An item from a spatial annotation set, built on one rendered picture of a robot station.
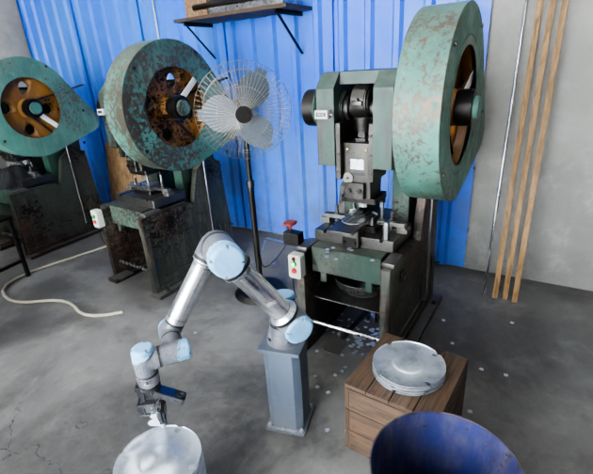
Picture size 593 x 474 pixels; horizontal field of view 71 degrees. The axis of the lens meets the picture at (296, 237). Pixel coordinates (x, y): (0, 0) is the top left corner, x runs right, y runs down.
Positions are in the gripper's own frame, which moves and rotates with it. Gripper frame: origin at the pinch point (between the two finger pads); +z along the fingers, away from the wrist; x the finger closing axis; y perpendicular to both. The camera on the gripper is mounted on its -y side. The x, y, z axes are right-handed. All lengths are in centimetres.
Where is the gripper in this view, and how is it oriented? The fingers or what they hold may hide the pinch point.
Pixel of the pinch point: (166, 424)
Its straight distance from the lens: 176.1
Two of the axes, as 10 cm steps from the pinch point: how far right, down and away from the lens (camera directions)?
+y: -9.9, 1.0, -1.1
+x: 1.4, 3.7, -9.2
